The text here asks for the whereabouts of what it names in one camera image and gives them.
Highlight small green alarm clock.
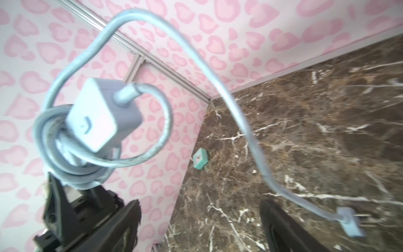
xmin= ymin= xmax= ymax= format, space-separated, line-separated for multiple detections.
xmin=192 ymin=148 xmax=208 ymax=170

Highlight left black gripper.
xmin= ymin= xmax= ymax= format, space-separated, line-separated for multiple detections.
xmin=33 ymin=173 xmax=124 ymax=252

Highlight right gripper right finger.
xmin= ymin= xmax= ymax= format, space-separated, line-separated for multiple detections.
xmin=259 ymin=199 xmax=328 ymax=252

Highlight light blue power strip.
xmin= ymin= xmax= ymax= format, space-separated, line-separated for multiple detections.
xmin=66 ymin=78 xmax=142 ymax=159

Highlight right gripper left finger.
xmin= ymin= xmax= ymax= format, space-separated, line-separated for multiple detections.
xmin=74 ymin=200 xmax=142 ymax=252

